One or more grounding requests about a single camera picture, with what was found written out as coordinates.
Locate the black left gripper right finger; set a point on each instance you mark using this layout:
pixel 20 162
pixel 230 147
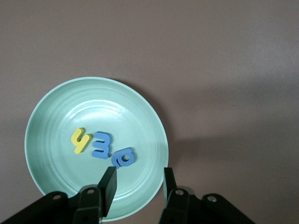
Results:
pixel 174 203

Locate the blue foam letter a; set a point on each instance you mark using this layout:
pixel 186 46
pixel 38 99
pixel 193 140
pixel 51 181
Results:
pixel 120 158

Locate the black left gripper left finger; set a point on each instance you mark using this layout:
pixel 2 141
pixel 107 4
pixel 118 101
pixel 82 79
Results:
pixel 107 191

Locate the yellow lowercase foam letter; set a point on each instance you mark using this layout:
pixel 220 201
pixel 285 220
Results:
pixel 80 142

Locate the green plate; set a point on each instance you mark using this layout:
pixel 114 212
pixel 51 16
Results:
pixel 93 112

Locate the brown table cover sheet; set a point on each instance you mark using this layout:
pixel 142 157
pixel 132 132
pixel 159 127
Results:
pixel 210 46

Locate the blue foam letter m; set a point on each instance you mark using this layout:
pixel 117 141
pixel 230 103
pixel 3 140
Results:
pixel 102 144

